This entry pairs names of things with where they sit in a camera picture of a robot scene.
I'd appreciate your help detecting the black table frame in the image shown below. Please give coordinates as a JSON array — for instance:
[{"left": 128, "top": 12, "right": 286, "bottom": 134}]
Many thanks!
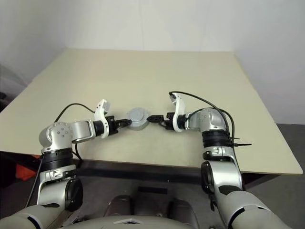
[{"left": 0, "top": 151, "right": 294, "bottom": 192}]

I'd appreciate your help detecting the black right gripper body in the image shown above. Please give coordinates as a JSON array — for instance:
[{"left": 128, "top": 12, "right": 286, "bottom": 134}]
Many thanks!
[{"left": 162, "top": 112, "right": 174, "bottom": 131}]

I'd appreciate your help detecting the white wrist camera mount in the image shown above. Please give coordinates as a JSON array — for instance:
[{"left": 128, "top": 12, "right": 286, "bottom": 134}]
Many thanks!
[
  {"left": 169, "top": 93, "right": 188, "bottom": 133},
  {"left": 93, "top": 99, "right": 112, "bottom": 139}
]

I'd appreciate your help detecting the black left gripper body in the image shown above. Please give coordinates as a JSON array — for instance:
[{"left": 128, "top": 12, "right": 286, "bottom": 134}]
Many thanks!
[{"left": 106, "top": 115, "right": 119, "bottom": 135}]

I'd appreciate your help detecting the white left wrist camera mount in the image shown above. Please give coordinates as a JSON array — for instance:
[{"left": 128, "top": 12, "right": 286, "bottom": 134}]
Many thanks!
[{"left": 93, "top": 99, "right": 112, "bottom": 139}]

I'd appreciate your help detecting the grey toothed motor lid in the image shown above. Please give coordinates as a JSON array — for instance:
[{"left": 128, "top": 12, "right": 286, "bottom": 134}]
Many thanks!
[{"left": 127, "top": 107, "right": 151, "bottom": 126}]

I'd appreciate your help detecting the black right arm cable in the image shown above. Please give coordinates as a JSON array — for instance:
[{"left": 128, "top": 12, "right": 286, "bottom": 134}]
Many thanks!
[{"left": 168, "top": 91, "right": 252, "bottom": 150}]

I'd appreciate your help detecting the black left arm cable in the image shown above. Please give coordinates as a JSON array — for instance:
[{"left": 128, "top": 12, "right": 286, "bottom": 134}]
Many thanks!
[{"left": 25, "top": 103, "right": 96, "bottom": 208}]

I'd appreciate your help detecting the dark rounded shape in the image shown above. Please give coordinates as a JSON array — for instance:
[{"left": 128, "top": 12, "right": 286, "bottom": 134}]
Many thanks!
[{"left": 104, "top": 195, "right": 132, "bottom": 217}]

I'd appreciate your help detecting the silver robot torso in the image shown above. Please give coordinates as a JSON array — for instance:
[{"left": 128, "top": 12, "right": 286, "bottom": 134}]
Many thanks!
[{"left": 69, "top": 214, "right": 169, "bottom": 229}]

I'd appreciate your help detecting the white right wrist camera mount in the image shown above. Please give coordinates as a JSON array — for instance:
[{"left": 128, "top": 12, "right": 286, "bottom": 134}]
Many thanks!
[{"left": 169, "top": 93, "right": 188, "bottom": 133}]

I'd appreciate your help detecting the red object under table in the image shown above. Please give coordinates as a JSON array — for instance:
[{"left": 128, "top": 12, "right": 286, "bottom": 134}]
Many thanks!
[{"left": 15, "top": 155, "right": 41, "bottom": 181}]

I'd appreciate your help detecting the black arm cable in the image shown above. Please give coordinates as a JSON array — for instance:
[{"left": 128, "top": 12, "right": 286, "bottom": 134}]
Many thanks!
[
  {"left": 168, "top": 91, "right": 252, "bottom": 150},
  {"left": 25, "top": 103, "right": 96, "bottom": 208}
]

